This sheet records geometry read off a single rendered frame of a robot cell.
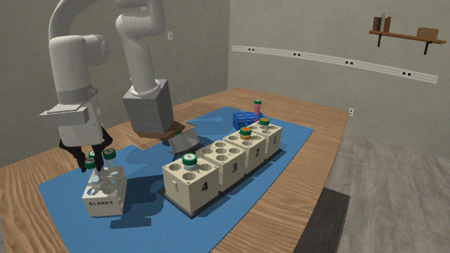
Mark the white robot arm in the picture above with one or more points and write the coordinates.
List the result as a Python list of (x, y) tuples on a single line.
[(78, 53)]

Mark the blue tube rack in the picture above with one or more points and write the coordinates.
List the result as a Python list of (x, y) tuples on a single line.
[(236, 119)]

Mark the white tube rack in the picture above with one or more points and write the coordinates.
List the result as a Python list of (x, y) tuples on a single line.
[(109, 202)]

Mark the beige bucket adapter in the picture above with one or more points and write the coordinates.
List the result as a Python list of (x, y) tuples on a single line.
[(255, 148), (273, 137), (230, 160), (191, 195)]

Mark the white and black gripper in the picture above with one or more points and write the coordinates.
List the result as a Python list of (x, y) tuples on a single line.
[(92, 133)]

